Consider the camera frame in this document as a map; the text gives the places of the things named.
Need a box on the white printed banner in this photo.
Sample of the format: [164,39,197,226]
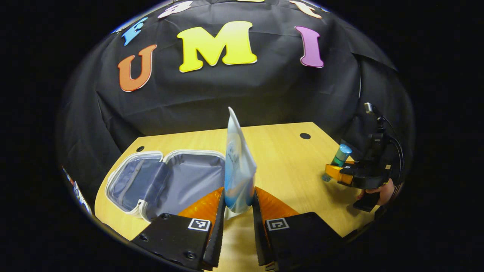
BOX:
[60,166,92,215]

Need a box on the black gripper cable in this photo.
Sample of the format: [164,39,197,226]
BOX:
[380,115,405,180]

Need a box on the teal bottle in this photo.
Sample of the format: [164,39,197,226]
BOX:
[321,144,353,182]

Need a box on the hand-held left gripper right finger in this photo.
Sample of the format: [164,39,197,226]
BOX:
[251,186,343,272]

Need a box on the black backdrop cloth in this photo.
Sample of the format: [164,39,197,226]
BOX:
[56,0,416,212]

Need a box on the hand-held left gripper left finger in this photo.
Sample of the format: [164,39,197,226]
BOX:
[131,186,226,271]

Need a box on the white blue tube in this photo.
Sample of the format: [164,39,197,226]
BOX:
[224,107,258,220]

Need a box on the white suitcase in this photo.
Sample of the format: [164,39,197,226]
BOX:
[105,149,227,223]

